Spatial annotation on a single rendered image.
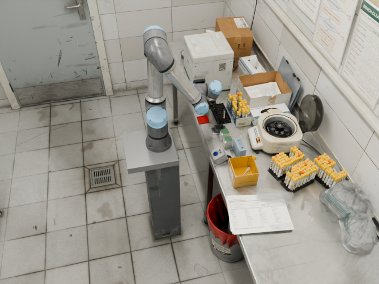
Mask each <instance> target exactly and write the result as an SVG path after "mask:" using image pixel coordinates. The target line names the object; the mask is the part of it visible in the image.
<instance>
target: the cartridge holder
mask: <svg viewBox="0 0 379 284"><path fill-rule="evenodd" d="M225 128H226V127H225V126H224V125H223V124H219V125H214V127H212V128H211V131H212V133H213V135H218V134H220V131H221V129H225Z"/></svg>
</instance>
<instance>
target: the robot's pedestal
mask: <svg viewBox="0 0 379 284"><path fill-rule="evenodd" d="M171 136H172V138H173V134H172V135H171ZM173 142H174V146H175V150H176V152H177V156H178V159H179V155H178V151H177V148H176V145H175V141H174V138H173ZM145 177H146V185H147V193H148V202H149V210H150V215H151V222H152V228H153V233H154V237H155V240H157V239H162V238H167V237H172V236H177V235H181V222H180V178H179V165H177V166H171V167H165V168H160V169H155V170H149V171H145Z"/></svg>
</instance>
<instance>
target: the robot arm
mask: <svg viewBox="0 0 379 284"><path fill-rule="evenodd" d="M143 43H144V56H145V57H146V58H147V80H148V92H147V93H146V95H145V106H146V121H147V130H148V135H147V138H146V147H147V148H148V149H149V150H150V151H152V152H156V153H160V152H164V151H166V150H168V149H169V148H170V147H171V144H172V141H171V137H170V135H169V133H168V114H167V112H166V95H165V94H164V93H163V81H164V75H166V77H167V78H168V79H169V80H170V81H171V82H172V84H173V85H174V86H175V87H176V88H177V89H178V90H179V91H180V92H181V93H182V95H183V96H184V97H185V98H186V99H187V100H188V101H189V102H190V103H191V104H192V105H193V107H194V108H195V111H196V113H197V114H198V115H204V114H206V113H207V112H208V111H209V109H210V110H213V109H214V108H215V109H216V108H217V103H216V99H217V98H218V96H219V94H220V93H221V92H222V84H221V83H220V81H217V80H214V81H212V82H210V83H194V84H192V83H191V81H190V80H189V79H188V78H187V77H186V76H185V74H184V73H183V72H182V71H181V70H180V69H179V67H178V66H177V65H176V64H175V60H174V58H173V57H172V56H171V54H170V51H169V48H168V42H167V38H166V33H165V31H164V30H163V28H162V27H160V26H156V25H153V26H149V27H148V28H147V29H146V30H145V31H144V33H143Z"/></svg>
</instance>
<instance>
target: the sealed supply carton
mask: <svg viewBox="0 0 379 284"><path fill-rule="evenodd" d="M215 32H222V33H223V35H224V36H225V38H226V40H227V42H228V43H229V45H230V46H231V48H232V50H233V52H234V57H233V58H238V57H246V56H251V51H252V44H253V34H252V31H251V30H250V28H249V25H248V23H247V22H246V20H245V17H244V16H240V17H220V18H216V23H215Z"/></svg>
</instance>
